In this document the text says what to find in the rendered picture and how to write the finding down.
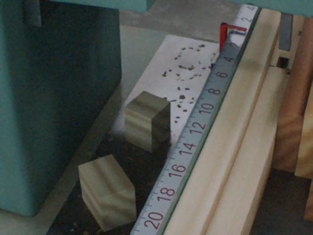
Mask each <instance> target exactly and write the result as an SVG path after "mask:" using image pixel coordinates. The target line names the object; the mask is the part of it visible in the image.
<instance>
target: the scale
mask: <svg viewBox="0 0 313 235"><path fill-rule="evenodd" d="M257 8H258V7H254V6H250V5H248V4H243V5H242V6H241V9H240V11H239V13H238V16H237V18H236V19H235V22H234V24H233V25H234V26H240V27H246V28H247V31H243V30H237V29H231V30H230V32H229V34H228V36H227V38H226V40H225V42H224V46H223V47H222V49H221V51H220V53H219V56H218V57H217V59H216V61H215V63H214V65H213V67H212V70H211V72H210V74H209V76H208V78H207V80H206V82H205V85H204V87H203V89H202V91H201V93H200V95H199V97H198V99H197V100H196V102H195V104H194V106H193V110H192V112H191V114H190V116H189V118H188V119H187V121H186V123H185V125H184V127H183V129H182V131H181V133H180V135H179V137H178V139H177V141H176V143H175V145H174V147H173V149H172V151H171V154H170V156H169V158H168V160H167V162H166V164H165V166H164V168H163V170H162V172H161V174H160V176H159V178H158V180H157V182H156V184H155V186H154V187H153V189H152V191H151V194H150V196H149V198H148V200H147V202H146V203H145V206H144V208H143V210H142V211H141V213H140V216H139V218H138V220H137V222H136V223H135V225H134V227H133V229H132V232H131V233H130V235H157V232H158V230H159V228H160V226H161V224H162V222H163V220H164V218H165V215H166V213H167V211H168V209H169V207H170V205H171V203H172V201H173V199H174V197H175V194H176V193H177V191H178V188H179V186H180V184H181V182H182V180H183V178H184V176H185V174H186V172H187V169H188V166H189V164H190V161H191V159H192V157H193V155H194V153H195V151H196V149H197V147H198V144H199V142H200V140H201V138H202V136H203V134H204V132H205V130H206V127H207V125H208V122H209V119H210V118H211V115H212V113H213V111H214V109H215V107H216V104H217V102H218V101H219V97H220V95H221V93H222V90H223V88H224V87H225V85H226V81H227V79H228V77H229V75H230V72H231V69H232V68H233V65H234V63H235V61H236V58H237V56H238V54H239V52H240V48H241V47H242V44H243V41H244V39H245V37H246V34H247V32H248V31H249V28H250V25H251V23H252V20H253V18H254V15H255V13H256V11H257Z"/></svg>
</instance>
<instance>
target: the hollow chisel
mask: <svg viewBox="0 0 313 235"><path fill-rule="evenodd" d="M280 21H281V24H280V32H279V44H278V47H279V48H278V49H279V50H284V51H290V47H291V40H292V29H293V27H292V25H293V15H284V14H282V13H281V20H280Z"/></svg>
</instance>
